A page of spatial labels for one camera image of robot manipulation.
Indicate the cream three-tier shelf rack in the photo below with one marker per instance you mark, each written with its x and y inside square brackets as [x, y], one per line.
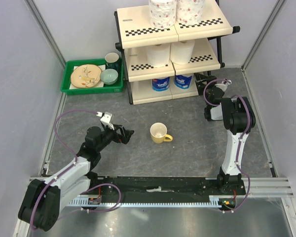
[135, 33]

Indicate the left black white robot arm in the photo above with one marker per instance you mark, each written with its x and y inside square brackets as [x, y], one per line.
[45, 199]

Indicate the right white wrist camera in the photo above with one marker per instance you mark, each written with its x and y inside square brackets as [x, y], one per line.
[223, 85]

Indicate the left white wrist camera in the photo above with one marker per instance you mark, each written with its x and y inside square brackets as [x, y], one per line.
[106, 120]

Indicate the blue paper towel roll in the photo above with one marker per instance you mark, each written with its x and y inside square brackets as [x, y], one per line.
[183, 81]
[160, 84]

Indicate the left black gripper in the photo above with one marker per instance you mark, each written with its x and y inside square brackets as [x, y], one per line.
[119, 138]

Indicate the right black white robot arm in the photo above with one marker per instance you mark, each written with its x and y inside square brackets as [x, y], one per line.
[238, 119]

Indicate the light green ceramic bowl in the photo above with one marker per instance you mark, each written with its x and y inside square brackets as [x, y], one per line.
[109, 76]

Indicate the floral ceramic plate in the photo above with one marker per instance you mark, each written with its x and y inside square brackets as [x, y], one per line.
[85, 76]

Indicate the floral white paper towel roll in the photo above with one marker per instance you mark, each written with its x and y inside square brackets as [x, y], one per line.
[189, 12]

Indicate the yellow ceramic mug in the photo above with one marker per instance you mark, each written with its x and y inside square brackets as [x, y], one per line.
[158, 132]

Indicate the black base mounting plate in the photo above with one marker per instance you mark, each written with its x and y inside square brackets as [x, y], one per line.
[163, 189]

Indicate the dark green mug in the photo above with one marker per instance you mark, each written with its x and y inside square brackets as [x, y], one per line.
[112, 61]

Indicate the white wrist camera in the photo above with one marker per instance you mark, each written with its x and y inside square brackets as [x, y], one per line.
[106, 120]
[223, 85]

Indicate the plain white paper towel roll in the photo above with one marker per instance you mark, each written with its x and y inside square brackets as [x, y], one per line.
[158, 55]
[181, 52]

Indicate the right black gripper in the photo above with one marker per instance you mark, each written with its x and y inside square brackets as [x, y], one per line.
[200, 78]

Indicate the blue slotted cable duct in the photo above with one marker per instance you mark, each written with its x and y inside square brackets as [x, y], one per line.
[88, 202]

